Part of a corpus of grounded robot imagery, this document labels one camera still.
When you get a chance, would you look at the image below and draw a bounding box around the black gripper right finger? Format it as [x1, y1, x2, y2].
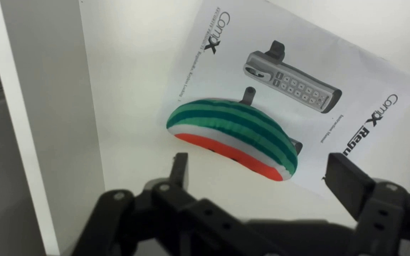
[321, 152, 410, 256]

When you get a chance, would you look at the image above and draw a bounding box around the white printed manual sheet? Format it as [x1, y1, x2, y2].
[168, 0, 410, 196]

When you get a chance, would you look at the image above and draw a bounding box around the white drawer wooden front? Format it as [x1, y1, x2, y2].
[0, 0, 410, 256]

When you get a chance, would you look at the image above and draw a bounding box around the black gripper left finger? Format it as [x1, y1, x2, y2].
[71, 152, 225, 256]

